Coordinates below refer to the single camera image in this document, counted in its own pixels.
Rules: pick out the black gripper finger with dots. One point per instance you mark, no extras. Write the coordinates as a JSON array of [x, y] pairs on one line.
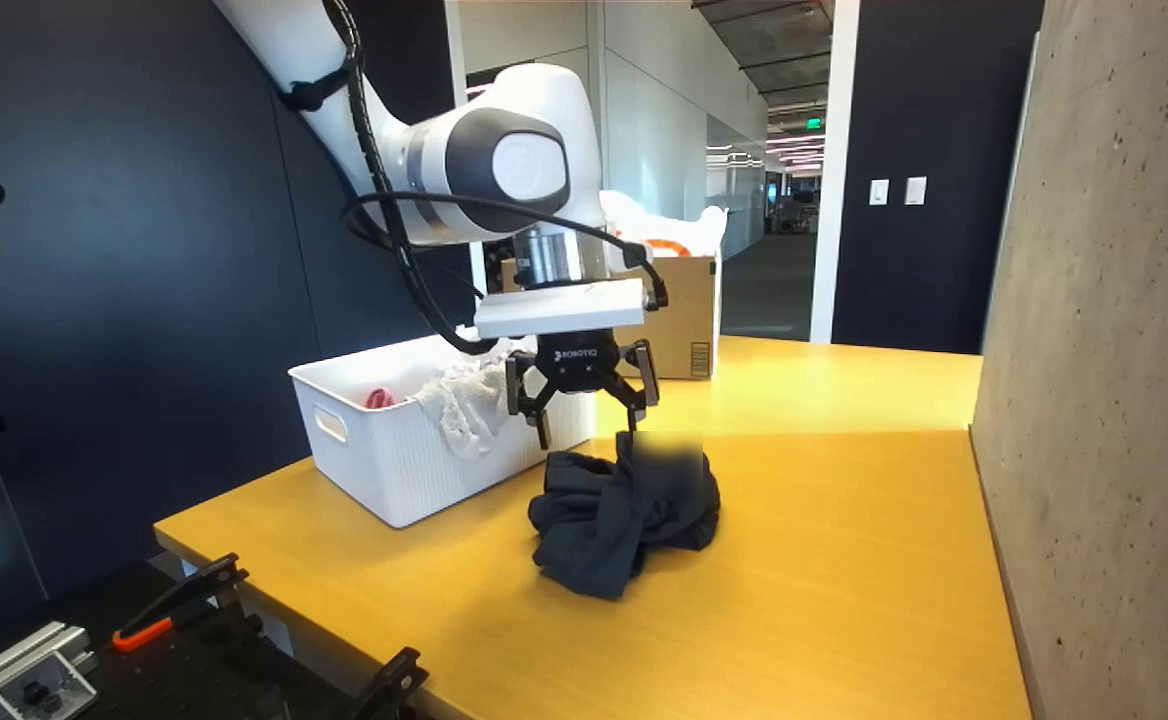
[[520, 401], [643, 394]]

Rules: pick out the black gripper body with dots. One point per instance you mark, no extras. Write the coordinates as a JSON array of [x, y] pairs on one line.
[[577, 360]]

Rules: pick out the navy blue t-shirt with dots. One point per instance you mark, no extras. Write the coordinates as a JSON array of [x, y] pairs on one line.
[[599, 522]]

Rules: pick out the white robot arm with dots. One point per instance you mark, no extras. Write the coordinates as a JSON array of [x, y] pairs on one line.
[[519, 166]]

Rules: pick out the beige cloth in container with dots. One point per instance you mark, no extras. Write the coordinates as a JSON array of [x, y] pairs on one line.
[[466, 407]]

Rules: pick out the white ribbed storage container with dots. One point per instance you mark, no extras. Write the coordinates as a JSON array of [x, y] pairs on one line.
[[372, 444]]

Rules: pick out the brown cardboard box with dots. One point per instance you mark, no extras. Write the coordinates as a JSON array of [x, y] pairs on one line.
[[691, 324]]

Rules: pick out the white plastic bag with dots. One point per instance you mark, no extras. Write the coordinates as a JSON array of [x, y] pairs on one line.
[[666, 234]]

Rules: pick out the orange black clamp right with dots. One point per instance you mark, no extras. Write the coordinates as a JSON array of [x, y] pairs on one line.
[[391, 690]]

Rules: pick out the orange black clamp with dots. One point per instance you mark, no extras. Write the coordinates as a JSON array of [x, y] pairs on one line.
[[178, 605], [391, 690]]

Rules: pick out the orange black clamp left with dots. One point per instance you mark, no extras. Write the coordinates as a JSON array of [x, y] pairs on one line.
[[178, 605]]

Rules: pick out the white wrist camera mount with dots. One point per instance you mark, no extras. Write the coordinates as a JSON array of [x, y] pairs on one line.
[[561, 309]]

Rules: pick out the wall light switches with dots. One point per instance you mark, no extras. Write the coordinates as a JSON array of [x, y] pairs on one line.
[[905, 195]]

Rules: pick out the aluminium extrusion rail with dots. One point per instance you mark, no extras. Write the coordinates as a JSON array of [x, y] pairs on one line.
[[45, 673]]

